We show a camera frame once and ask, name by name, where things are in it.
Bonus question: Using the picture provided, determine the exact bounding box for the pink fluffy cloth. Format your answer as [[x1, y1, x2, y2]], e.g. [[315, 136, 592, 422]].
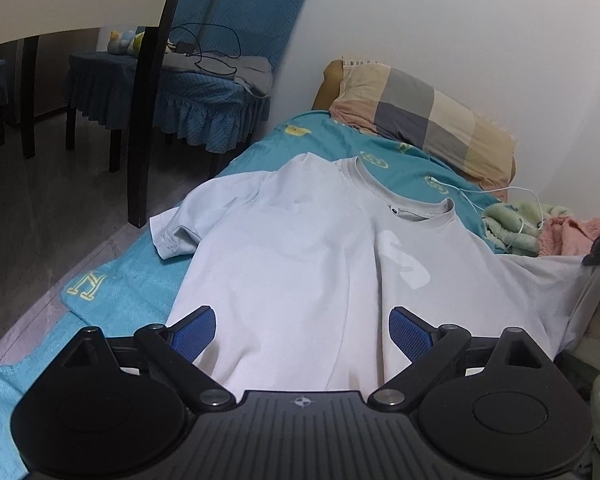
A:
[[536, 214, 600, 259]]

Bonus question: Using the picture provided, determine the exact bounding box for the black charger cable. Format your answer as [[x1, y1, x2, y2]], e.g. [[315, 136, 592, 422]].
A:
[[167, 22, 243, 79]]

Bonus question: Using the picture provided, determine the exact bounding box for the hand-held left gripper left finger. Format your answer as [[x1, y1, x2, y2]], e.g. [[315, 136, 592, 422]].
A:
[[60, 305, 238, 411]]

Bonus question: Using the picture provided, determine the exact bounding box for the light grey t-shirt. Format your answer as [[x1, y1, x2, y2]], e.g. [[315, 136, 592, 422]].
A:
[[149, 152, 600, 395]]

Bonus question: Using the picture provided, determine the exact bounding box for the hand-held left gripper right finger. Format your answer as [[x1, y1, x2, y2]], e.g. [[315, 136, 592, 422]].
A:
[[367, 306, 553, 409]]

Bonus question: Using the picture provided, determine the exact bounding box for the white cable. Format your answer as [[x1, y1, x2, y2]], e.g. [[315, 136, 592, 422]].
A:
[[426, 175, 547, 256]]

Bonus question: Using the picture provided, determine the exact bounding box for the brown cushion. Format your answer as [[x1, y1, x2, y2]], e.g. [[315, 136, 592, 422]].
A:
[[311, 59, 347, 112]]

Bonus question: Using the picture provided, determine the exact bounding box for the white table with black legs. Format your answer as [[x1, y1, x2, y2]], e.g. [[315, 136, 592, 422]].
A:
[[0, 0, 192, 229]]

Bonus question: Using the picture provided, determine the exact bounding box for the grey cloth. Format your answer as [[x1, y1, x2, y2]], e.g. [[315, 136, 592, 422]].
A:
[[169, 52, 274, 97]]

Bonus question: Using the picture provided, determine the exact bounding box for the teal printed bed sheet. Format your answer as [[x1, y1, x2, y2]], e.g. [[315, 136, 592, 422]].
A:
[[0, 110, 501, 480]]

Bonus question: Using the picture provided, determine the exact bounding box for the green fleece blanket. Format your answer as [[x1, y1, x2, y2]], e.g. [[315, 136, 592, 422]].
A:
[[481, 202, 557, 257]]

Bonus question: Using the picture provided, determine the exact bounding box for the yellow and blue plush toy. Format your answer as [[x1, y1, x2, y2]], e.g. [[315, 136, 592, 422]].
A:
[[108, 30, 132, 56]]

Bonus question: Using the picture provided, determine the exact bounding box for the plaid pillow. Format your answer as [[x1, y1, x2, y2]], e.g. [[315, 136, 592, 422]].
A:
[[329, 57, 517, 190]]

